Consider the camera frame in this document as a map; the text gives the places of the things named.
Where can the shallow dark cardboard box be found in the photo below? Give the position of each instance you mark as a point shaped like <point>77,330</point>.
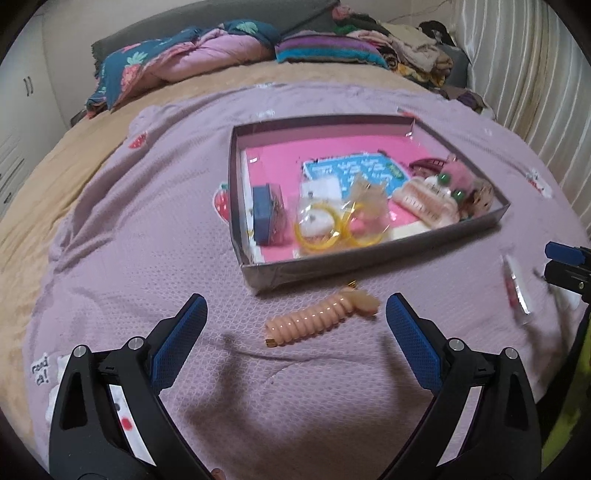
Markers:
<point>346,263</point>

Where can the bag of yellow hoop earrings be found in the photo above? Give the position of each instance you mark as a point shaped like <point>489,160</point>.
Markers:
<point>323,242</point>

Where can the floral pink and teal quilt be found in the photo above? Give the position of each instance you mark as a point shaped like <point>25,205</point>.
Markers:
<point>184,55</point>

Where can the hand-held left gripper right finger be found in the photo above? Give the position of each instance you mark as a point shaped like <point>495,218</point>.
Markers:
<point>413,344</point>

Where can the grey bed headboard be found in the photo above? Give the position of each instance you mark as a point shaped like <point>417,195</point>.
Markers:
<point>207,14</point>

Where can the white packet with red print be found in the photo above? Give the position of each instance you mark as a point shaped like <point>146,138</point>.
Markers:
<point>517,286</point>

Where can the dark red hair clip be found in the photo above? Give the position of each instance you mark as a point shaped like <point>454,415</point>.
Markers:
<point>425,164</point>

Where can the beige dotted hair clip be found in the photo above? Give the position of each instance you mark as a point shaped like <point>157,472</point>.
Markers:
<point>480,196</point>

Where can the small white earring card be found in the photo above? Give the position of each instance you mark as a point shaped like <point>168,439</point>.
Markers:
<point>321,187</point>

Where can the white wardrobe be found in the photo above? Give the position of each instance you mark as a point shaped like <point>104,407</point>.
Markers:
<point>27,92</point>

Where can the white curtain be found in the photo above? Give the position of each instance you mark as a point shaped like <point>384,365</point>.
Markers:
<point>531,69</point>

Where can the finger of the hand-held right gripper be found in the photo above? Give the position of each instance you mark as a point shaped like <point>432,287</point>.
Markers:
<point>563,251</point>
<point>568,277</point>

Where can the pink fluffy hair clip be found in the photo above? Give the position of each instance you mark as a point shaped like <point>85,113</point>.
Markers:
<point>455,173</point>

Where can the small blue box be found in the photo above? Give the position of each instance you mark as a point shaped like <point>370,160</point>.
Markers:
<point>265,212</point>

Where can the pile of clothes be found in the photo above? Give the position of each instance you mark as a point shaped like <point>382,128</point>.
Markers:
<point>415,46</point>

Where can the purple printed blanket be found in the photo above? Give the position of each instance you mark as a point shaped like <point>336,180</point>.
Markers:
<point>138,230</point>

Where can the pink book with blue label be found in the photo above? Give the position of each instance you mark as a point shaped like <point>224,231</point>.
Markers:
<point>277,161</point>

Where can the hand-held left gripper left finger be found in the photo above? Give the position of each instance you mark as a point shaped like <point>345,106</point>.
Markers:
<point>180,341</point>

